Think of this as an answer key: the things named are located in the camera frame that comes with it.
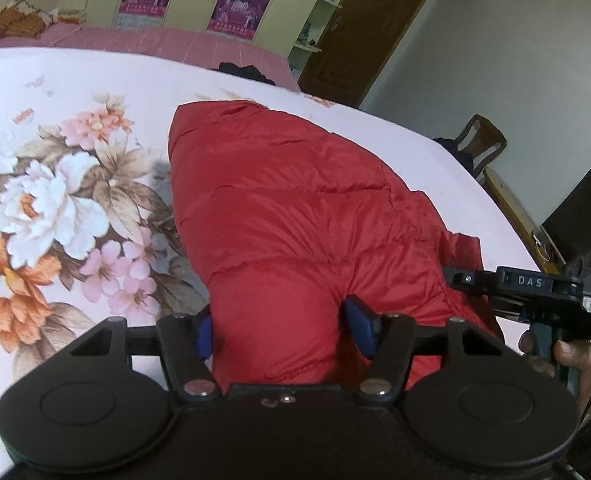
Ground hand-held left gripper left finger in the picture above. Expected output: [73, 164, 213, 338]
[68, 312, 221, 403]

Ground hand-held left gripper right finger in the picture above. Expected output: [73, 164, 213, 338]
[344, 296, 516, 403]

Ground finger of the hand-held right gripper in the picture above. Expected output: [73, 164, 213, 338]
[443, 263, 499, 294]

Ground red down jacket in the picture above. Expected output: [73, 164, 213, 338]
[167, 100, 506, 386]

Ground person's right hand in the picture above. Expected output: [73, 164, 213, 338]
[519, 329, 591, 422]

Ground black monitor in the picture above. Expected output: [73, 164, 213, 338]
[540, 144, 591, 273]

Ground black garment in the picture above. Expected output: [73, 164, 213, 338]
[433, 136, 477, 174]

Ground wooden chair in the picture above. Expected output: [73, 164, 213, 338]
[433, 114, 508, 179]

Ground white floral bed sheet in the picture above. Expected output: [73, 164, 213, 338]
[0, 47, 541, 480]

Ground brown wooden door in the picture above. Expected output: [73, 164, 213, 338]
[298, 0, 439, 109]

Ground dark cloth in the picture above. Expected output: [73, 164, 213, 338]
[218, 61, 277, 86]

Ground pink bed sheet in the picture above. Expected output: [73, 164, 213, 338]
[0, 22, 302, 93]

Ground floral pillow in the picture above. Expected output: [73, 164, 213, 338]
[6, 0, 87, 25]

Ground orange patterned cloth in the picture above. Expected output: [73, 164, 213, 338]
[0, 4, 47, 39]

